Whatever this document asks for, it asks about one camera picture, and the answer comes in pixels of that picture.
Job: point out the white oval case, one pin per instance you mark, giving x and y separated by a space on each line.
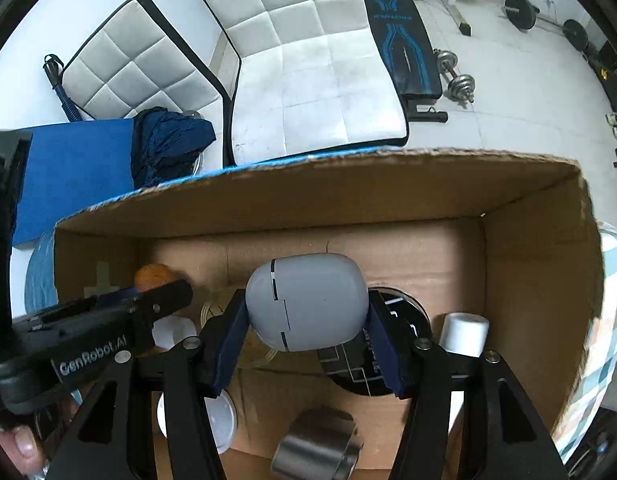
307 302

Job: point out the black blue weight bench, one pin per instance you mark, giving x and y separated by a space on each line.
407 53

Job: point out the checkered plaid cloth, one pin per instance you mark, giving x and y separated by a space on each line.
600 356

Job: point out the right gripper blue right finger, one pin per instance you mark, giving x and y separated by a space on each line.
391 337

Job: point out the blue foam pad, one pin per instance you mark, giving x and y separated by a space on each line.
70 167

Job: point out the left white quilted chair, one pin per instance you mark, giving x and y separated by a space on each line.
137 60

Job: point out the chrome dumbbell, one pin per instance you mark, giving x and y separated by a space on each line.
460 86

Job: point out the floor barbell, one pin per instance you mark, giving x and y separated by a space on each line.
523 15

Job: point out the person's hand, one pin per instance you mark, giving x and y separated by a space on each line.
23 449

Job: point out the dark blue crumpled cloth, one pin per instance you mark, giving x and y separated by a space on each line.
166 145

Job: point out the open cardboard box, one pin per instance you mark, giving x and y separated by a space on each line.
436 304

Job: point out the white quilted chair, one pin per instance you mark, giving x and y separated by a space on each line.
137 60
311 79

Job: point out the small white cylinder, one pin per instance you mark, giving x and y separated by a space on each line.
170 330

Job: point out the silver metal can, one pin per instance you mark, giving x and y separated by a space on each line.
322 443

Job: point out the black round tin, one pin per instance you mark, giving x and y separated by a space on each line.
355 366

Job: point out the gold round tin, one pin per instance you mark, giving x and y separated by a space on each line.
253 352

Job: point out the white glue tube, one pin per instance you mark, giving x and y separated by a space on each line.
464 334

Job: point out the white label sticker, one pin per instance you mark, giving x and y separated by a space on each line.
103 285

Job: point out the brown walnut ball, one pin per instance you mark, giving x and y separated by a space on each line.
153 275

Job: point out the right white quilted chair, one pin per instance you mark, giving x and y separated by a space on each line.
311 79

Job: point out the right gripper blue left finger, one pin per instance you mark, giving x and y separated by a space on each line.
223 337

